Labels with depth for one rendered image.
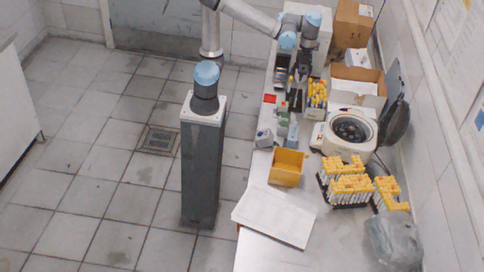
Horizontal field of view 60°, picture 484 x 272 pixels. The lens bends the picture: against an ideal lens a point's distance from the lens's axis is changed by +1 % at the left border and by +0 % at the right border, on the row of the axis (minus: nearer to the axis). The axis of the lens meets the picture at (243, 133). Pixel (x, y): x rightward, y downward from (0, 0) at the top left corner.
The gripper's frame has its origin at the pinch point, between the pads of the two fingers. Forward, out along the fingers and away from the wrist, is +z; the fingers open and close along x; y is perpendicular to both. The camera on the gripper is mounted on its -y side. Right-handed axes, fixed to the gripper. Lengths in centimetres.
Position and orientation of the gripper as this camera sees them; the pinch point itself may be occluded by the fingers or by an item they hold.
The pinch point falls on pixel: (299, 82)
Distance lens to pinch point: 207.6
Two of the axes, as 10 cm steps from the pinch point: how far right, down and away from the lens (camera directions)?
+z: -0.9, 7.3, 6.8
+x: -9.9, -1.5, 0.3
